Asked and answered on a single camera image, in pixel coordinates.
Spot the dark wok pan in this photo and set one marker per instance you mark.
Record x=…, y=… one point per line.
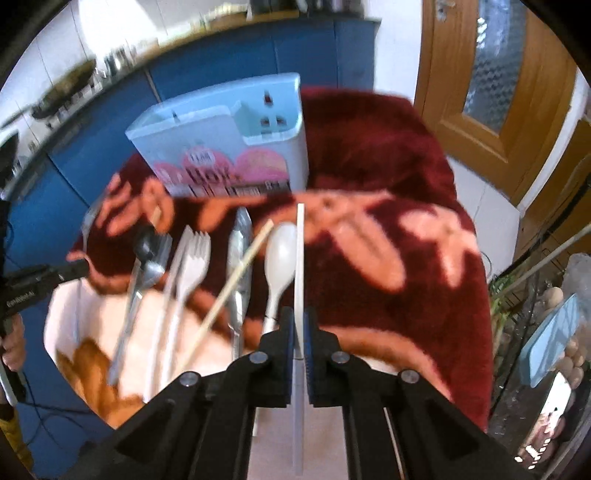
x=64, y=90

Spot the light blue utensil box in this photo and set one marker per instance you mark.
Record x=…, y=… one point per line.
x=239, y=138

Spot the white plastic fork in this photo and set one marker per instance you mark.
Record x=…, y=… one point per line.
x=192, y=272
x=186, y=237

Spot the black plastic spoon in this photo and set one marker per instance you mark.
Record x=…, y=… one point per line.
x=146, y=244

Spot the red floral blanket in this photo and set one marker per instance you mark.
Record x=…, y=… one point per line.
x=392, y=262

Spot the white plastic chopstick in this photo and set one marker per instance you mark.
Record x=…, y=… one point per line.
x=299, y=363

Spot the steel spoon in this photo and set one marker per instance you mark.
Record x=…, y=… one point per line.
x=142, y=279

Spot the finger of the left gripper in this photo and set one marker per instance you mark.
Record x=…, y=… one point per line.
x=50, y=276

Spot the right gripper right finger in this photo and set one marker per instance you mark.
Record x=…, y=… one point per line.
x=373, y=431

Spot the wooden door with glass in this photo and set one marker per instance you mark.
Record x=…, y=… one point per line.
x=494, y=86

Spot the white plastic spoon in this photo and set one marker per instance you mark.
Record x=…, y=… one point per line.
x=279, y=268

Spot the wooden chopstick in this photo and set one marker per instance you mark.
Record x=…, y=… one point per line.
x=242, y=248

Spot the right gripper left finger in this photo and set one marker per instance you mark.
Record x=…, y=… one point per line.
x=224, y=407

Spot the person left hand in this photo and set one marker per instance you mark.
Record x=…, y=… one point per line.
x=14, y=346

